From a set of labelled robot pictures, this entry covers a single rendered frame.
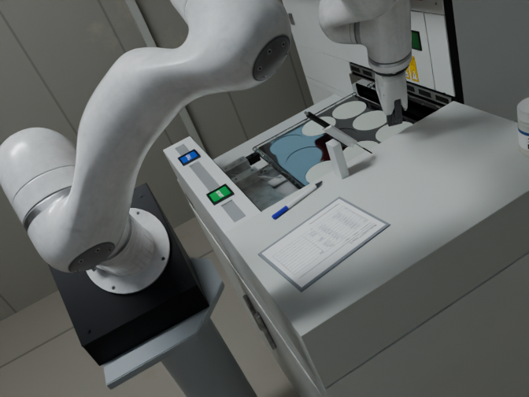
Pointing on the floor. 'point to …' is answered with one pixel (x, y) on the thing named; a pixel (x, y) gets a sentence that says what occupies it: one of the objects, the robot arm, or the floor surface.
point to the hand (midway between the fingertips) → (393, 116)
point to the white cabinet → (418, 343)
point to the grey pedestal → (188, 350)
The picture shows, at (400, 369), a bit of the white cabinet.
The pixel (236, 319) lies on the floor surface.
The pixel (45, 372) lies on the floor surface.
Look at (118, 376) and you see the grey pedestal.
